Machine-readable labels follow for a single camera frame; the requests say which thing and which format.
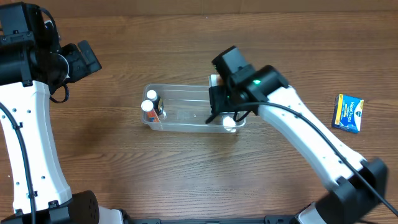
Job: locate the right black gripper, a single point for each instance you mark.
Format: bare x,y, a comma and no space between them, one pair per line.
218,99

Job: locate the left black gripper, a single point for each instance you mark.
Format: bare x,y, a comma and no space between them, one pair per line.
83,61

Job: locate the clear plastic container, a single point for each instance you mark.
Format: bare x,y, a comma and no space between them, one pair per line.
187,107

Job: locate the black bottle white cap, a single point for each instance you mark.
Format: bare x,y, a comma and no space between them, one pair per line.
153,96

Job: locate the orange tube white cap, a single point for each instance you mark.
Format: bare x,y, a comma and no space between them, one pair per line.
148,107

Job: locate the blue yellow VapoDrops box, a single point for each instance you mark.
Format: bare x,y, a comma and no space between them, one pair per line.
348,113

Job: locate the white orange plaster box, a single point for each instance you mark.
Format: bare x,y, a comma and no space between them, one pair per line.
215,80

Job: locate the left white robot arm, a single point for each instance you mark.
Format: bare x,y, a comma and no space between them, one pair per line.
31,70

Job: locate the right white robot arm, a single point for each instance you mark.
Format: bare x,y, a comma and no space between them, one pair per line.
355,186

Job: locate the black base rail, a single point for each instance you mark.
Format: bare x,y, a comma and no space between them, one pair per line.
268,219

